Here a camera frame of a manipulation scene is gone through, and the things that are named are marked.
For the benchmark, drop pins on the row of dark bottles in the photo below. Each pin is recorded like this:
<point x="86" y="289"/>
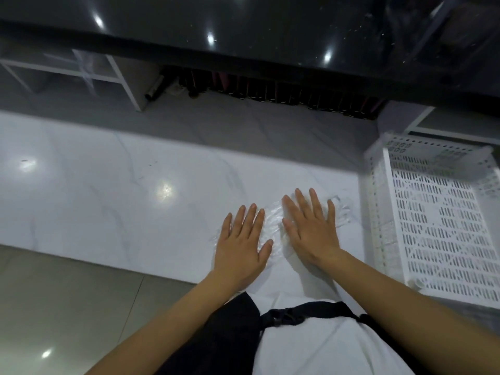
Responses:
<point x="281" y="93"/>

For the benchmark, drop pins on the person's right hand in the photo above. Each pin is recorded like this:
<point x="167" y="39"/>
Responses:
<point x="312" y="238"/>

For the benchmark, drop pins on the person's left thumb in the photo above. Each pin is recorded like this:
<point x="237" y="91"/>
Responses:
<point x="265" y="249"/>

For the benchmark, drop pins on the clear plastic bag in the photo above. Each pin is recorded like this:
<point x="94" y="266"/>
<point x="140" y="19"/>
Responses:
<point x="273" y="220"/>

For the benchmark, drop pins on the white metal shelf frame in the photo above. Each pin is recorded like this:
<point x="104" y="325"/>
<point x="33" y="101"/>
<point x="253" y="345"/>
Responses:
<point x="121" y="80"/>
<point x="420" y="121"/>

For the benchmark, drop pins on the person's left middle finger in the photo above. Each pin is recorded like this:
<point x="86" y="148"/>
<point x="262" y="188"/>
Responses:
<point x="249" y="220"/>

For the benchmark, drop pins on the white perforated plastic basket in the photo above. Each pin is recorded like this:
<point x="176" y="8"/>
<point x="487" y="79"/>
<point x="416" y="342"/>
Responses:
<point x="437" y="222"/>

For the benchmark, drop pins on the person's right middle finger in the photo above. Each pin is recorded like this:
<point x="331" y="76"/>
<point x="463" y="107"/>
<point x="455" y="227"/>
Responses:
<point x="304" y="205"/>

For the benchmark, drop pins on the person's right little finger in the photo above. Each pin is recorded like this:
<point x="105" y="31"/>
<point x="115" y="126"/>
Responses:
<point x="332" y="214"/>

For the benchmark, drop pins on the person's left forearm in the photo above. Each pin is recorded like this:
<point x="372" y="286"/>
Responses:
<point x="168" y="328"/>

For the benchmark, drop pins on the black apron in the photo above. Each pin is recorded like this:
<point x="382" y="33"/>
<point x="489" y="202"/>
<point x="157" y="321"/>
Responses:
<point x="218" y="339"/>

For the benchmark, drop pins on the person's right thumb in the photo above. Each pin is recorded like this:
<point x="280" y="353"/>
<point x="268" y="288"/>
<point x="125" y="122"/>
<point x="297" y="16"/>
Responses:
<point x="290" y="232"/>

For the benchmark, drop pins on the dark shiny roll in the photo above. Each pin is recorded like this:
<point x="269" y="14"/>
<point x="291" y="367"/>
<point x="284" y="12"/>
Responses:
<point x="154" y="90"/>

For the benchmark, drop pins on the black glossy counter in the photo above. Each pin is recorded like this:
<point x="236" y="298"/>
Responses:
<point x="250" y="31"/>

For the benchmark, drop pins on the person's left little finger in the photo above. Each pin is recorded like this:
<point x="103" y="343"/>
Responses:
<point x="225" y="228"/>

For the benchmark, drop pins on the person's left hand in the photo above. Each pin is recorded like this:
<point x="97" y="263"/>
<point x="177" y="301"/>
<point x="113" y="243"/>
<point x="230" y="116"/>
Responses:
<point x="236" y="253"/>

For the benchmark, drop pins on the black plastic buckle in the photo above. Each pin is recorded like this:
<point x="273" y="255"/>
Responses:
<point x="282" y="318"/>

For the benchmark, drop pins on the white shirt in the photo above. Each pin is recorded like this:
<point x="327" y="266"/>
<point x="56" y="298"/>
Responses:
<point x="320" y="347"/>

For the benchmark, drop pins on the person's right forearm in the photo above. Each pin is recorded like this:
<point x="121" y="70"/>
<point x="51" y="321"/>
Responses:
<point x="410" y="308"/>

